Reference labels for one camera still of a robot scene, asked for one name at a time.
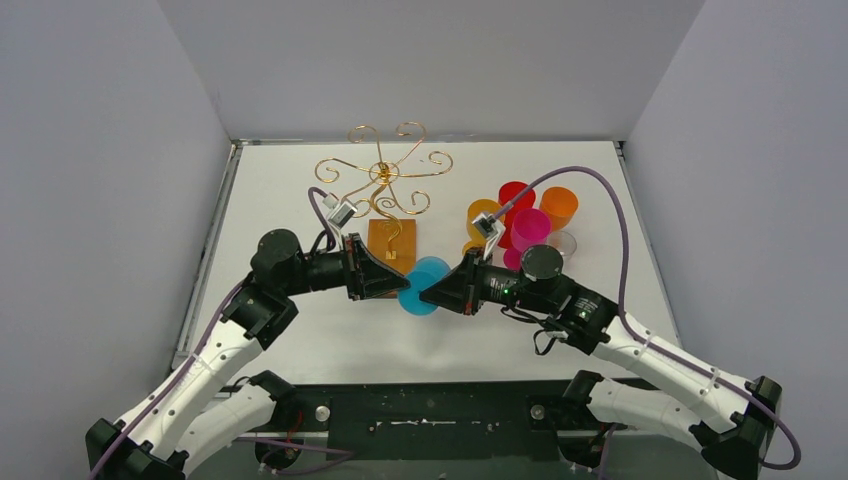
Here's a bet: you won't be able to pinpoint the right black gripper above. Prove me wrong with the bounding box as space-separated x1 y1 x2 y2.
421 245 553 315

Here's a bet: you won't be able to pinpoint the blue wine glass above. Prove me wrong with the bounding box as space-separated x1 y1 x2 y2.
397 256 451 316

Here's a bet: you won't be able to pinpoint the gold wire rack wooden base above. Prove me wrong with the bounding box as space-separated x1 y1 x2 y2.
313 121 454 273

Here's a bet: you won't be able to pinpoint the yellow wine glass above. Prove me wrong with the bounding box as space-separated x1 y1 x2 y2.
462 199 501 254

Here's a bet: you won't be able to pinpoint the magenta wine glass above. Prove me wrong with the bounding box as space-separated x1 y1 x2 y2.
503 208 552 270

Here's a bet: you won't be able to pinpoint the red wine glass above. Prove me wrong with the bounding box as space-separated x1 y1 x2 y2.
498 181 536 249

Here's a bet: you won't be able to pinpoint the clear patterned wine glass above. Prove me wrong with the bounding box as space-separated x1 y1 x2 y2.
546 230 577 261

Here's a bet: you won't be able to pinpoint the orange wine glass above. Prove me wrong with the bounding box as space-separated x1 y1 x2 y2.
539 186 579 231

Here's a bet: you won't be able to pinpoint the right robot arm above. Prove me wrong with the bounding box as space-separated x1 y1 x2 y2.
419 245 783 479

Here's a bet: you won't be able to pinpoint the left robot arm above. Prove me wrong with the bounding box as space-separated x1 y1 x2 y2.
85 229 410 479

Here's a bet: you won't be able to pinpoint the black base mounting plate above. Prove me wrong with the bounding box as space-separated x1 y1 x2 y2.
162 374 730 465

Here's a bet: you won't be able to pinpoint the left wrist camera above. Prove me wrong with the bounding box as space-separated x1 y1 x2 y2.
322 194 358 245

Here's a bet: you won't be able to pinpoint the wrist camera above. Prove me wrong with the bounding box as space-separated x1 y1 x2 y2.
322 194 358 245
472 212 506 261

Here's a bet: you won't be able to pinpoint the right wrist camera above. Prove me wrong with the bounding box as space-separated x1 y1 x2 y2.
472 212 506 261

